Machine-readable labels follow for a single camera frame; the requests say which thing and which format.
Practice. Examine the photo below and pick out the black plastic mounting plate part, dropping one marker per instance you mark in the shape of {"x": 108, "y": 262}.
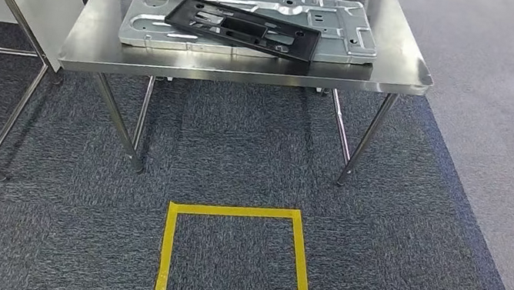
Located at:
{"x": 303, "y": 45}

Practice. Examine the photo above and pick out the stainless steel workbench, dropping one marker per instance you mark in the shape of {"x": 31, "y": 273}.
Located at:
{"x": 97, "y": 44}

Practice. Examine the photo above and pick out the stamped silver metal plate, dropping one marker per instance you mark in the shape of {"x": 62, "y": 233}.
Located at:
{"x": 344, "y": 49}

